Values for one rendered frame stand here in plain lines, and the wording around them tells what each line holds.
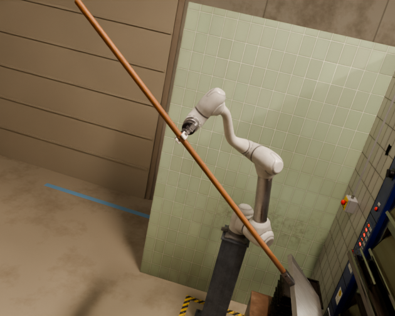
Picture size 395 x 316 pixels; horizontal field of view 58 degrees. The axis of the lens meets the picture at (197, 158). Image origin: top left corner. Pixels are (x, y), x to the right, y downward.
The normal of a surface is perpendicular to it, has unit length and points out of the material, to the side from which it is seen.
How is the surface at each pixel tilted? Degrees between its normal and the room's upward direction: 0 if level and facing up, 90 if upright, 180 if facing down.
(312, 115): 90
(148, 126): 90
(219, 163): 90
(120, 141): 90
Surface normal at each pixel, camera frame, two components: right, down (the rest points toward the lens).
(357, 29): -0.23, 0.32
